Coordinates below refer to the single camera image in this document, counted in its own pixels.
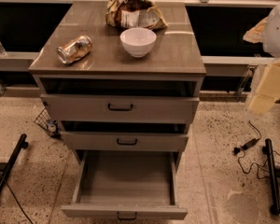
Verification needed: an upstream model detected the grey bottom drawer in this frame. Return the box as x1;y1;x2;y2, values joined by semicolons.
62;150;188;220

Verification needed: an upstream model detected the grey drawer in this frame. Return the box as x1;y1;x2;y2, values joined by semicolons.
62;150;188;220
62;121;189;152
41;77;199;123

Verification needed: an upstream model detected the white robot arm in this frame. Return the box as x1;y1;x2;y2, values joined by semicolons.
244;2;280;116

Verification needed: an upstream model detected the grey drawer cabinet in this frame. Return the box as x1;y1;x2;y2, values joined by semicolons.
29;2;206;162

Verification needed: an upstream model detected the grey middle drawer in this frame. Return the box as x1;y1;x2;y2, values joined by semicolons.
62;121;189;152

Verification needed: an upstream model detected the grey top drawer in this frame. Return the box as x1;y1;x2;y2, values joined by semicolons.
41;77;199;123

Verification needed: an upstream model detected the black right stand leg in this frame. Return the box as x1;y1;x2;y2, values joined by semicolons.
263;139;280;216

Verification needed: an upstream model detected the black stand leg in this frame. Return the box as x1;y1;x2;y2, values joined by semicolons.
263;139;280;216
0;133;29;195

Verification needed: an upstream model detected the white bowl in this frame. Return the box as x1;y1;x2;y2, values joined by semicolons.
119;27;157;58

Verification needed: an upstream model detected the crumpled chip bag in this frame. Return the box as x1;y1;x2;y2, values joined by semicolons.
105;0;168;30

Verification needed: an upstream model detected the black left stand leg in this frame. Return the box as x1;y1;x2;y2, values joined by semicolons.
0;133;29;195

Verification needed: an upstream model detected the metal rail bracket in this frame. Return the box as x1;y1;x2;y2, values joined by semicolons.
234;65;256;101

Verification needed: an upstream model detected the black power cable with adapter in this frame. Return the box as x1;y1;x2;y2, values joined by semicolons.
232;119;280;180

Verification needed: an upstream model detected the black wire basket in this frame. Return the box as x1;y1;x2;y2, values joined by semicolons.
34;108;60;138

